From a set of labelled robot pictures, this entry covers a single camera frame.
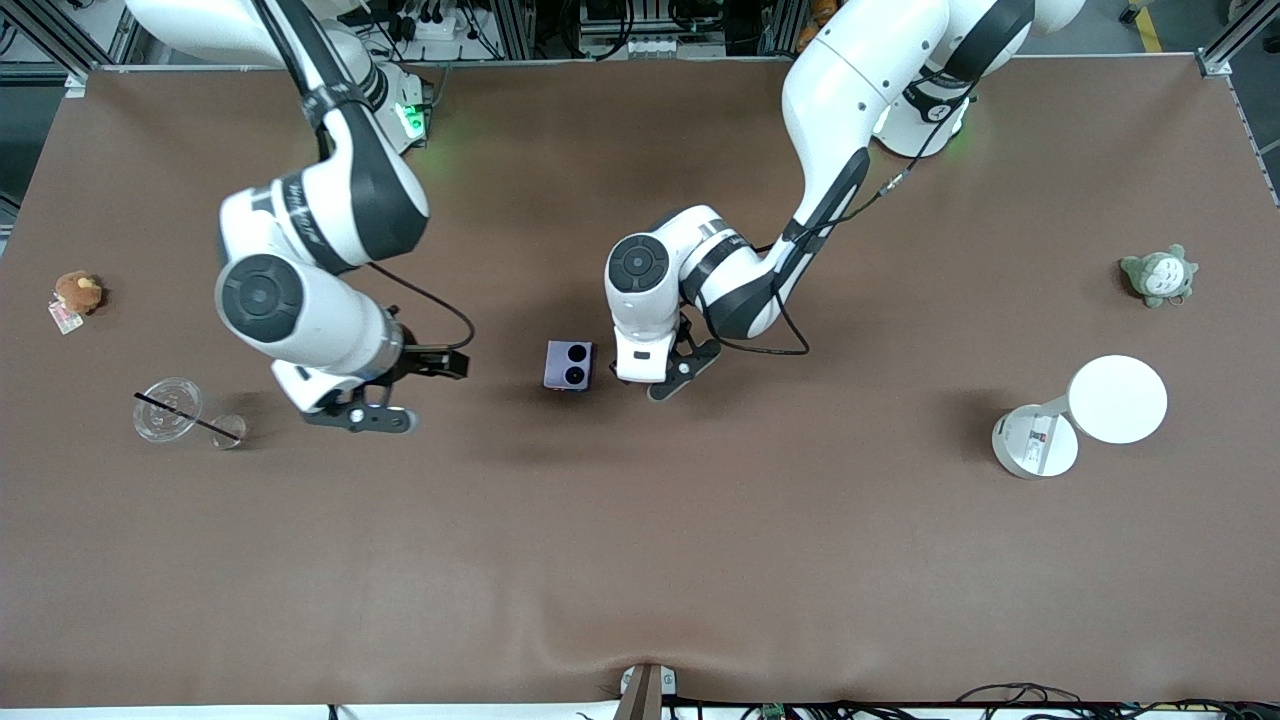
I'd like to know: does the grey green totoro plush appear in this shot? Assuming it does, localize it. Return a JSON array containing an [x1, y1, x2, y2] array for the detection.
[[1119, 245, 1199, 309]]

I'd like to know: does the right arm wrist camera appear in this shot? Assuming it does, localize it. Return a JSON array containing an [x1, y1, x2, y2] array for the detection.
[[303, 385, 417, 434]]

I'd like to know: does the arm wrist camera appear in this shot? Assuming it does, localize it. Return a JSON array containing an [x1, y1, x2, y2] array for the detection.
[[647, 338, 723, 403], [303, 385, 417, 434]]

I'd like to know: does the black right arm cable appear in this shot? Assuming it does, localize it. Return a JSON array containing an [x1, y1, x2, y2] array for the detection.
[[365, 262, 477, 353]]

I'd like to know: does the lilac flip phone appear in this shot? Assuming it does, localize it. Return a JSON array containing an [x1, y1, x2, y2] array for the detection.
[[543, 340, 595, 393]]

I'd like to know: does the brown table mat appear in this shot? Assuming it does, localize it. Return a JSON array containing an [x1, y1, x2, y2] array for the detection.
[[0, 55, 1280, 707]]

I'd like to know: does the white desk lamp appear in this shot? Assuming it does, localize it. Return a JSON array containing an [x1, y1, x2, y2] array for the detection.
[[992, 355, 1169, 480]]

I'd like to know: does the black floor cable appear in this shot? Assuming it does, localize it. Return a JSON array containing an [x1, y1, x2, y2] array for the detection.
[[955, 683, 1083, 707]]

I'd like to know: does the brown plush toy with tag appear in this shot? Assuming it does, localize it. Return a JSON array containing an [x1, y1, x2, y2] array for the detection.
[[48, 271, 104, 335]]

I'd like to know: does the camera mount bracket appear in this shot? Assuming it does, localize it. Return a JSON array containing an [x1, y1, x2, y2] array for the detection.
[[612, 663, 678, 720]]

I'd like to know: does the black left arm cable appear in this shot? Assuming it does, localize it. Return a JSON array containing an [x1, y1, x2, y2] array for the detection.
[[690, 75, 981, 358]]

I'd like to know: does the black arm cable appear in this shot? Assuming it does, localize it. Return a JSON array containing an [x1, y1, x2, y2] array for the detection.
[[365, 262, 477, 353], [690, 75, 981, 358]]

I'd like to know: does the long white power strip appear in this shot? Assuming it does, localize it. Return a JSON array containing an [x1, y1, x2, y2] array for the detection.
[[583, 35, 723, 58]]

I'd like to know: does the black straw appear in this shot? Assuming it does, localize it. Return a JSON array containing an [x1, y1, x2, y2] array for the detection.
[[134, 392, 241, 442]]

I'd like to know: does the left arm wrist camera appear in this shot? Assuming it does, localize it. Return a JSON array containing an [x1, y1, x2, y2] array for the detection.
[[647, 338, 723, 403]]

